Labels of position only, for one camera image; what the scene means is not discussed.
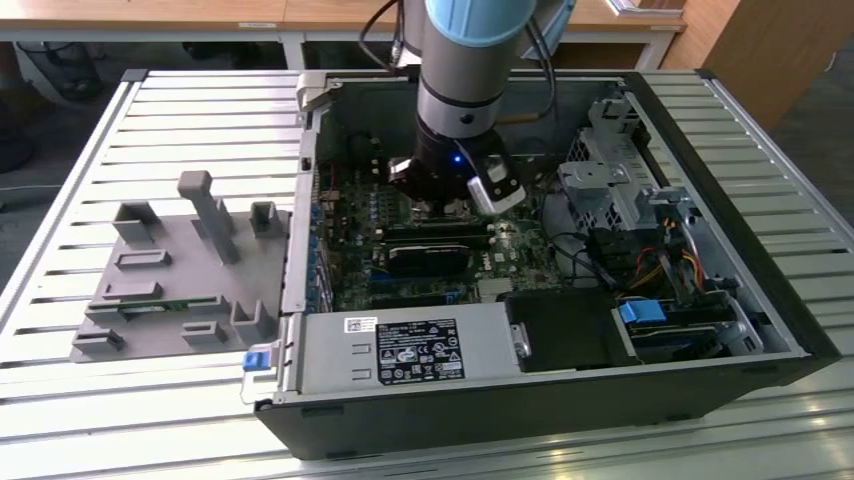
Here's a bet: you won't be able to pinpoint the RAM slot white latches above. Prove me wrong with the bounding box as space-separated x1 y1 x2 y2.
376 228 493 235
376 237 496 246

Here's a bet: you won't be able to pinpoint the green motherboard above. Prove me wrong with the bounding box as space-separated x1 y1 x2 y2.
312 159 561 311

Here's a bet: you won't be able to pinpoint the silver drive cage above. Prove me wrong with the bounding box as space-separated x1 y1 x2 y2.
556 97 675 234

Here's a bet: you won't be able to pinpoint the silver chipset heatsink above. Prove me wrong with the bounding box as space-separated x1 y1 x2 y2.
476 278 516 302

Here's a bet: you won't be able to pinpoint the gray power supply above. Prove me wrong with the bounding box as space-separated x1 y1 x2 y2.
292 301 528 394

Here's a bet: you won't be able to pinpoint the blue disk carrier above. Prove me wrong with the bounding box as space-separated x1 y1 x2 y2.
616 298 667 327

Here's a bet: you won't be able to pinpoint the gray parts rack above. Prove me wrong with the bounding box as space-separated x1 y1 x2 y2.
69 169 296 365

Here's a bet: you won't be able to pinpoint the blue case latch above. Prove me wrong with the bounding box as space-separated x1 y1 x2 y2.
243 349 276 374

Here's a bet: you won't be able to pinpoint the green RAM stick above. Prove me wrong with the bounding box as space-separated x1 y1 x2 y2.
117 298 220 315

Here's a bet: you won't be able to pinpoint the black PC case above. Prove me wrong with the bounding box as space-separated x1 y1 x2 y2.
252 68 843 462

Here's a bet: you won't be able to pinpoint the wooden desk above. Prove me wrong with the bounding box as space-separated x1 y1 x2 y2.
0 0 688 71

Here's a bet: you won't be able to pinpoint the wooden cabinet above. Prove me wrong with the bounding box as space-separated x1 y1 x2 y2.
659 0 854 132

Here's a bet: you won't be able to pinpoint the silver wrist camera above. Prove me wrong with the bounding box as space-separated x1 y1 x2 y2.
464 153 528 217

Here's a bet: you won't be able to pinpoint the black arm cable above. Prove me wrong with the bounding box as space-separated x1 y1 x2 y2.
523 19 560 124

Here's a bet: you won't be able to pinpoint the yellow orange wire bundle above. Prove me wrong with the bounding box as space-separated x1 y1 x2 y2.
629 219 708 294

